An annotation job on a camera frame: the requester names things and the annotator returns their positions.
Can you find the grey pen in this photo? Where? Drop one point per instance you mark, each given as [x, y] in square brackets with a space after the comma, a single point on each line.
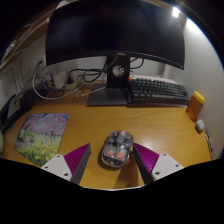
[209, 143]

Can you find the transparent computer mouse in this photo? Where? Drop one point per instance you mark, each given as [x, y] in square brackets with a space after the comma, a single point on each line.
[116, 150]

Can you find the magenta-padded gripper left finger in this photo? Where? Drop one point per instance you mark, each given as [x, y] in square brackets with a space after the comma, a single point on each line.
[60, 165]

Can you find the green watering can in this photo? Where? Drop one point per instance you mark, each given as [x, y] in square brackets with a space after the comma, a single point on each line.
[1, 141]

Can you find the black computer monitor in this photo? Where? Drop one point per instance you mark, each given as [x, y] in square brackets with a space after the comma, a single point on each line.
[113, 30]

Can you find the flower print mouse pad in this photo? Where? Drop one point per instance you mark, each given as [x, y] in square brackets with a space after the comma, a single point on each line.
[41, 136]

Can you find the grey earbuds case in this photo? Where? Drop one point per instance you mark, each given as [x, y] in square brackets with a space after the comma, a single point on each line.
[200, 126]

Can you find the white light bar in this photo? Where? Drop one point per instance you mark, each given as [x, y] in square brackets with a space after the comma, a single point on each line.
[175, 12]

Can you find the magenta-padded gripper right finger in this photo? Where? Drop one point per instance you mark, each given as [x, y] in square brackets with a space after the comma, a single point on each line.
[163, 165]

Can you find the orange jar with yellow lid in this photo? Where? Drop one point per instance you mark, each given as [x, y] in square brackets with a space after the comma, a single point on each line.
[194, 106]

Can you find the silver mini computer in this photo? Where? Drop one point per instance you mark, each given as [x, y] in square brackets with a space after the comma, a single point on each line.
[15, 106]

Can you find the black keyboard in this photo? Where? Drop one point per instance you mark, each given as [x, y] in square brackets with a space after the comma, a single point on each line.
[156, 91]

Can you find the black box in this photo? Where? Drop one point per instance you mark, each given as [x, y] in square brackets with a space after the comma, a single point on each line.
[6, 121]

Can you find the white power strip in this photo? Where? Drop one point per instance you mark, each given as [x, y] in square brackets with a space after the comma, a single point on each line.
[61, 80]

